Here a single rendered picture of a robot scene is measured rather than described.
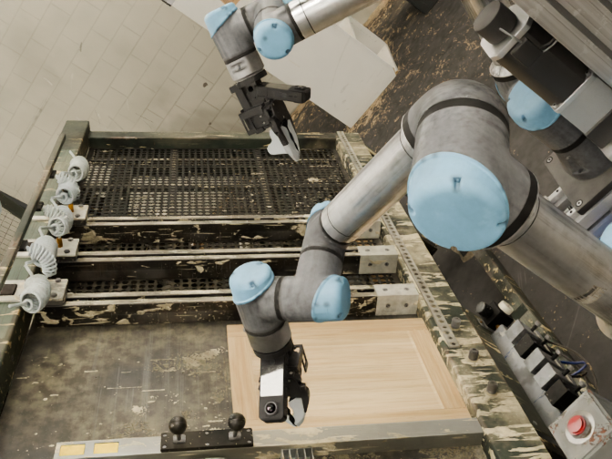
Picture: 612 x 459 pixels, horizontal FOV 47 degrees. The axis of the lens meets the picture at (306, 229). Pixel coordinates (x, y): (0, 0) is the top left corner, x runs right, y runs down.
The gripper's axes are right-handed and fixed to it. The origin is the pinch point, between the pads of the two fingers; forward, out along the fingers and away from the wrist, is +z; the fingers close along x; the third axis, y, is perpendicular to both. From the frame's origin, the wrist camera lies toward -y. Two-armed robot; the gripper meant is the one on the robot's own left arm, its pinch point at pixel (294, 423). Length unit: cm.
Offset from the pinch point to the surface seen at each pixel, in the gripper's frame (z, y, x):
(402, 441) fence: 28.5, 18.2, -15.7
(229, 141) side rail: 32, 187, 69
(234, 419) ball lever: 5.1, 6.0, 15.1
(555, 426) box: 19, 14, -48
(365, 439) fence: 24.9, 16.1, -7.9
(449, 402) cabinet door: 35, 35, -26
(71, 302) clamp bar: 5, 48, 73
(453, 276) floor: 128, 198, -20
